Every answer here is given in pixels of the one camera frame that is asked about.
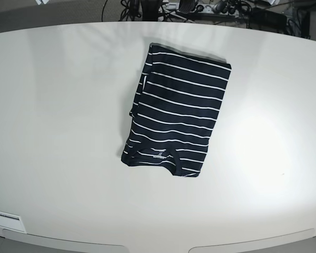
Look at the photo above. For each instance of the navy white striped T-shirt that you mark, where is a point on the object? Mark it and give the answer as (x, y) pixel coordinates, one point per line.
(175, 108)

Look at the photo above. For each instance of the white label sticker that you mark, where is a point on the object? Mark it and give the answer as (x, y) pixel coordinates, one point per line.
(11, 222)

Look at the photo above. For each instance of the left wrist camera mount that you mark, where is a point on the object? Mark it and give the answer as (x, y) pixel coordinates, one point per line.
(272, 2)

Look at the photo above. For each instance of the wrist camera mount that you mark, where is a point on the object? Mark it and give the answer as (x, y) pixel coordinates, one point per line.
(39, 2)
(272, 2)

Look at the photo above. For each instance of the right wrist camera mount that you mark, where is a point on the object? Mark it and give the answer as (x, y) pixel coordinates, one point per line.
(39, 2)

